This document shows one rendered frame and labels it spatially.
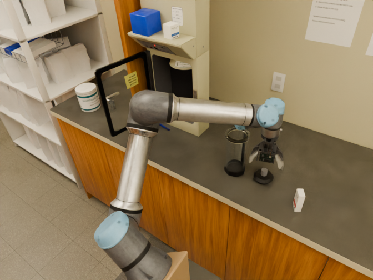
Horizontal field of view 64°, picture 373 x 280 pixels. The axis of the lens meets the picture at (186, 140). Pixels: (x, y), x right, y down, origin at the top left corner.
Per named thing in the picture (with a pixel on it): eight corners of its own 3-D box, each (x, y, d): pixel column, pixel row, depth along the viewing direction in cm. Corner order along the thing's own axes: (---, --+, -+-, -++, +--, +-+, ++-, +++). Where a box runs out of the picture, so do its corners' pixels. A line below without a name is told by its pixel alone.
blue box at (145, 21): (146, 26, 146) (144, 7, 140) (161, 30, 141) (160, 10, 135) (132, 33, 139) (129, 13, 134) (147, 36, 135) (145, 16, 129)
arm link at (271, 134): (263, 118, 122) (283, 121, 119) (262, 127, 125) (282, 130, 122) (260, 129, 117) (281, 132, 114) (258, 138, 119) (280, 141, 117)
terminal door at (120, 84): (154, 114, 178) (145, 50, 153) (111, 138, 163) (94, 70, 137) (153, 114, 179) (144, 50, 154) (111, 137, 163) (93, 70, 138)
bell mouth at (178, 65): (182, 53, 167) (181, 43, 163) (208, 60, 158) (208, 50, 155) (162, 65, 156) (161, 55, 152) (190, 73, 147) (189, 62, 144)
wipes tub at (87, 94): (92, 99, 205) (86, 80, 196) (105, 105, 199) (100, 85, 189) (76, 108, 197) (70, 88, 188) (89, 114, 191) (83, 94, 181)
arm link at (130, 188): (99, 248, 98) (132, 86, 99) (104, 233, 112) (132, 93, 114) (136, 253, 100) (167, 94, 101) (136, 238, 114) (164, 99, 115)
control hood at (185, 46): (145, 45, 154) (142, 25, 147) (197, 58, 138) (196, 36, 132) (130, 53, 147) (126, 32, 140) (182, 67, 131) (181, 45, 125)
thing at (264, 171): (273, 175, 142) (276, 165, 138) (271, 188, 136) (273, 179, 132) (255, 170, 145) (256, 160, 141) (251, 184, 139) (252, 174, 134)
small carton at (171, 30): (171, 34, 136) (170, 20, 132) (179, 36, 133) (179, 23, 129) (164, 37, 133) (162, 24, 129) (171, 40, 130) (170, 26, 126)
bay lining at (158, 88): (182, 92, 192) (179, 38, 170) (217, 104, 180) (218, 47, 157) (158, 110, 177) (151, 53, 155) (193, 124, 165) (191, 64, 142)
